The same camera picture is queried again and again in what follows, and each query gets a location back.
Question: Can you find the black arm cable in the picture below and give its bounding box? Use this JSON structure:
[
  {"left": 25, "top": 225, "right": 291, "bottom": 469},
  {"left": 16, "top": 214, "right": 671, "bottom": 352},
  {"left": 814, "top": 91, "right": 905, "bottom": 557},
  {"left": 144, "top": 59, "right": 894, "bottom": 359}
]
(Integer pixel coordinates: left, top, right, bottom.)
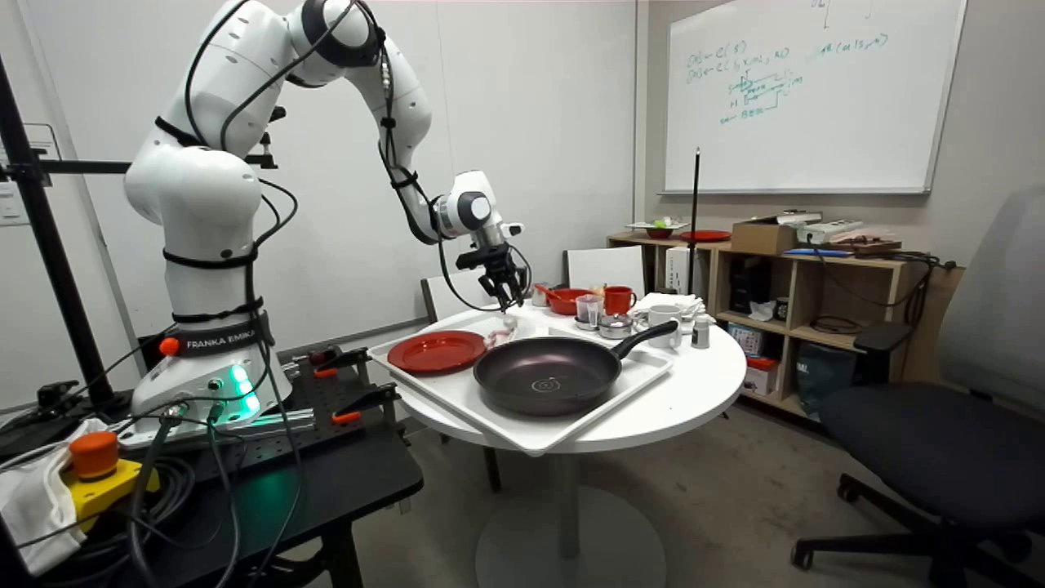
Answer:
[{"left": 180, "top": 0, "right": 538, "bottom": 320}]

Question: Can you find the round white table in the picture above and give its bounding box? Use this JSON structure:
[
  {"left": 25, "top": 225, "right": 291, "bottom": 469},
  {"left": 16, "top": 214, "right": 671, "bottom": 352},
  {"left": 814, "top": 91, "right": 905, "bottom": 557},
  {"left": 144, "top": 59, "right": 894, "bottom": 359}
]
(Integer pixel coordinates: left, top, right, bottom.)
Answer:
[{"left": 393, "top": 298, "right": 751, "bottom": 588}]

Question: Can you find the grey office chair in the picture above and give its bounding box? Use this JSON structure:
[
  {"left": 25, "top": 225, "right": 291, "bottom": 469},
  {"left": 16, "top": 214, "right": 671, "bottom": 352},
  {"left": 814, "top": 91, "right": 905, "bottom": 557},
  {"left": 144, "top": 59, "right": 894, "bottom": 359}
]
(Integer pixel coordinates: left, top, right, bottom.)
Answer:
[{"left": 789, "top": 182, "right": 1045, "bottom": 588}]

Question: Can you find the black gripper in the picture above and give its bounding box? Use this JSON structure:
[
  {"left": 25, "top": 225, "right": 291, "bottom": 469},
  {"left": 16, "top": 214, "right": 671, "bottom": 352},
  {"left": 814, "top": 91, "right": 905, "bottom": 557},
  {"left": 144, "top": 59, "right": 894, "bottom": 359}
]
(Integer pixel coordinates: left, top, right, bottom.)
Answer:
[{"left": 461, "top": 239, "right": 534, "bottom": 311}]

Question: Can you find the stack of books and papers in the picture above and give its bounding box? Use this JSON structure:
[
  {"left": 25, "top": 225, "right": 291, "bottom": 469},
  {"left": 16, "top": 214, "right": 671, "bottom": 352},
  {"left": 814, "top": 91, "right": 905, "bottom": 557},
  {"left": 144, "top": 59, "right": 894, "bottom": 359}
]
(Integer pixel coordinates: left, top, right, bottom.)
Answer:
[{"left": 788, "top": 213, "right": 909, "bottom": 260}]

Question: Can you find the white cloth with red stripes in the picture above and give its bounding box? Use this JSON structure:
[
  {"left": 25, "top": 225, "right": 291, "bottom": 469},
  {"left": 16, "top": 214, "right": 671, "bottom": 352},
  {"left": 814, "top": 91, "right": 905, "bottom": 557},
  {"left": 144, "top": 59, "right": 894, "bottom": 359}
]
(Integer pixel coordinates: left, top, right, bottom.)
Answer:
[{"left": 475, "top": 300, "right": 571, "bottom": 342}]

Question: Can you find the wall whiteboard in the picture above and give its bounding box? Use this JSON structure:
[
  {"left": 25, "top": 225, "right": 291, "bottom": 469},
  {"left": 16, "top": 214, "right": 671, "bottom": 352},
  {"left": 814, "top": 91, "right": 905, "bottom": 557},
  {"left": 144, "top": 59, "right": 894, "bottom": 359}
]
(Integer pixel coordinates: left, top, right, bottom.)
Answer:
[{"left": 659, "top": 0, "right": 973, "bottom": 200}]

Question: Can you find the red cup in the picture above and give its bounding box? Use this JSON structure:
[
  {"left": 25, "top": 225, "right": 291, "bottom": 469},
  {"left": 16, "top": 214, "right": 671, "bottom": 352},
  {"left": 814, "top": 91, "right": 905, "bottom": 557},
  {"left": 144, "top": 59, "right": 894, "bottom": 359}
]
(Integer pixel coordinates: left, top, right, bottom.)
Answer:
[{"left": 602, "top": 283, "right": 640, "bottom": 320}]

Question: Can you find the wrist mounted camera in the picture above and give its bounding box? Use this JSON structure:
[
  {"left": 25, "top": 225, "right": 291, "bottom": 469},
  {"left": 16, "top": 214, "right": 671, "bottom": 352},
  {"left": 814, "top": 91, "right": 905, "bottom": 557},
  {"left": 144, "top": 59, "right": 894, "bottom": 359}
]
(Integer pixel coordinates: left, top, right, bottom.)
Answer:
[{"left": 475, "top": 213, "right": 530, "bottom": 246}]

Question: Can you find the teal storage bin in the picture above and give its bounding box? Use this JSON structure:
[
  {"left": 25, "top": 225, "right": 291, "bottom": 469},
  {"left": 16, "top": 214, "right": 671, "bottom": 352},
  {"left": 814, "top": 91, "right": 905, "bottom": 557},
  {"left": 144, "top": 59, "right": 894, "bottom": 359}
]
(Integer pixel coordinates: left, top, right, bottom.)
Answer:
[{"left": 792, "top": 342, "right": 860, "bottom": 425}]

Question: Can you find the folded white napkin cloth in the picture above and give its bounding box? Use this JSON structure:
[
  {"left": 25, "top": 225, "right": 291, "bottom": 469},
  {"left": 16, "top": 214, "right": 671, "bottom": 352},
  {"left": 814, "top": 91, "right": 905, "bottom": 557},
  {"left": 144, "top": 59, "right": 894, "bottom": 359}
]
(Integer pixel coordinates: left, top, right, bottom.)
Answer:
[{"left": 630, "top": 290, "right": 713, "bottom": 331}]

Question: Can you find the red handled black clamp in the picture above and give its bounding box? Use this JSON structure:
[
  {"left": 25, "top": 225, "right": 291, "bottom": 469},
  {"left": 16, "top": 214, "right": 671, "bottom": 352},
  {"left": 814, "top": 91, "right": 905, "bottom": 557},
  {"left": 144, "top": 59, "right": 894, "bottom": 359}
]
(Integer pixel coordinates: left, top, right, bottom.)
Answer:
[
  {"left": 286, "top": 339, "right": 371, "bottom": 384},
  {"left": 325, "top": 384, "right": 402, "bottom": 430}
]

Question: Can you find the white leaning panel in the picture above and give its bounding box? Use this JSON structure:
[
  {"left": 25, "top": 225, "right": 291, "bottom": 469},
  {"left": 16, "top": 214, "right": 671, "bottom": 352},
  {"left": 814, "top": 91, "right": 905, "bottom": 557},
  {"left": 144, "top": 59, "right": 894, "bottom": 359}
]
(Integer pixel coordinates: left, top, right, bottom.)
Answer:
[{"left": 420, "top": 270, "right": 483, "bottom": 328}]

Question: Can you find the black workbench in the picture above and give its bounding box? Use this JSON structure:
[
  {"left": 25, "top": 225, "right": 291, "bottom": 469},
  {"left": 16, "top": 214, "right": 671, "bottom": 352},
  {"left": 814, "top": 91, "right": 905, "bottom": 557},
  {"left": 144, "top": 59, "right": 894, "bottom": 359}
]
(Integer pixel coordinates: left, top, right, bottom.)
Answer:
[{"left": 0, "top": 342, "right": 427, "bottom": 588}]

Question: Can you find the red bowl with dark contents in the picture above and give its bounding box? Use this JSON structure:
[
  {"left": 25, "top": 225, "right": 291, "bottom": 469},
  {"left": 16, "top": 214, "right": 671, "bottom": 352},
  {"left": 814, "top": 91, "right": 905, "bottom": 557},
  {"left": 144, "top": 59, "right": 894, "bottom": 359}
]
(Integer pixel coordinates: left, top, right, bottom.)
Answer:
[{"left": 543, "top": 283, "right": 602, "bottom": 320}]

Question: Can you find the black frying pan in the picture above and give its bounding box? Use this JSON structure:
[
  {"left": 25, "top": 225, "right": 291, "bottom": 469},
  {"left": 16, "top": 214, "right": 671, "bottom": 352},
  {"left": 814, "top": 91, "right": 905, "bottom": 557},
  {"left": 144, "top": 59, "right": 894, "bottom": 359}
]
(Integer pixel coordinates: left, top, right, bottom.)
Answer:
[{"left": 471, "top": 317, "right": 683, "bottom": 420}]

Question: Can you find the crumpled white rag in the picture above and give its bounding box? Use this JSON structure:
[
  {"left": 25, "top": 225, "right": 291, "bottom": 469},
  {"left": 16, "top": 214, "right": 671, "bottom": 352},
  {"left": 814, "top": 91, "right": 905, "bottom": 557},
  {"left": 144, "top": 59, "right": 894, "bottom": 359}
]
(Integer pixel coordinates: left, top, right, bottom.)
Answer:
[{"left": 0, "top": 419, "right": 110, "bottom": 579}]

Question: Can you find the small cardboard box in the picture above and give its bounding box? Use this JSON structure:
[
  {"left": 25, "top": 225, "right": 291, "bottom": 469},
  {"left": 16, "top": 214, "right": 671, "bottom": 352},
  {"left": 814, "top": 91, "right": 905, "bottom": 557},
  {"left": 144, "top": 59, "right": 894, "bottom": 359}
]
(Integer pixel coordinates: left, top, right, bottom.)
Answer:
[{"left": 727, "top": 214, "right": 795, "bottom": 259}]

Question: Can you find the yellow emergency stop button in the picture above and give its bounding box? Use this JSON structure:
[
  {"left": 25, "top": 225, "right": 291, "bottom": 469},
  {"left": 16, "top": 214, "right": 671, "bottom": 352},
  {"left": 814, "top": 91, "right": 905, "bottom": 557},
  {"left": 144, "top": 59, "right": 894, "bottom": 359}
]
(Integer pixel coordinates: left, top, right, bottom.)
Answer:
[{"left": 58, "top": 427, "right": 145, "bottom": 524}]

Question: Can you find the thin black pole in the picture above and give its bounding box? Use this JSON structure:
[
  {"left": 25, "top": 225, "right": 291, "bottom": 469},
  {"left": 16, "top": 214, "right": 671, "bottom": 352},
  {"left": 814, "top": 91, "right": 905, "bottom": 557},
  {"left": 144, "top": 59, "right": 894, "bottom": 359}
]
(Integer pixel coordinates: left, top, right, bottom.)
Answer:
[{"left": 685, "top": 151, "right": 704, "bottom": 300}]

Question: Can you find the wooden shelf unit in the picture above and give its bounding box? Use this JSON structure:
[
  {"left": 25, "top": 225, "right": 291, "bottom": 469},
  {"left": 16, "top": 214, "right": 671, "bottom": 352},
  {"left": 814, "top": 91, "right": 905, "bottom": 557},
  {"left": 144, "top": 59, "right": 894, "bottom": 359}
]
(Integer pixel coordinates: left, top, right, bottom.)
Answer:
[{"left": 608, "top": 225, "right": 963, "bottom": 425}]

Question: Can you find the cable bundle on workbench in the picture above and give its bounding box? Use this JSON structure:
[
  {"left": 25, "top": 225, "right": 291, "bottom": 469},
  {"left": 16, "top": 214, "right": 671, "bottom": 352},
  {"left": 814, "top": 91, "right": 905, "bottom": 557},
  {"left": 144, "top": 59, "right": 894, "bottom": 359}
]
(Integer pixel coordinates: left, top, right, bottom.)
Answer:
[{"left": 101, "top": 396, "right": 313, "bottom": 588}]

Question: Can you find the black metal frame post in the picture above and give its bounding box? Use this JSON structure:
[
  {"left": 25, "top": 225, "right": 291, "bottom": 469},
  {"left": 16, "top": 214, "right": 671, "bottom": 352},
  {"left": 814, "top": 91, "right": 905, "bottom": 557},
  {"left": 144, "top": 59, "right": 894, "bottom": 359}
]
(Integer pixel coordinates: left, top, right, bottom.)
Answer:
[{"left": 0, "top": 59, "right": 135, "bottom": 416}]

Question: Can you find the red disc plate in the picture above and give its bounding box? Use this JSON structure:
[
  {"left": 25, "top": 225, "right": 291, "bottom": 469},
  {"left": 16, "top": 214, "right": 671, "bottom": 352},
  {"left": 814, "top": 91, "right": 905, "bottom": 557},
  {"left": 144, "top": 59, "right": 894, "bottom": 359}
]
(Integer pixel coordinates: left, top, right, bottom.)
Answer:
[{"left": 678, "top": 225, "right": 733, "bottom": 247}]

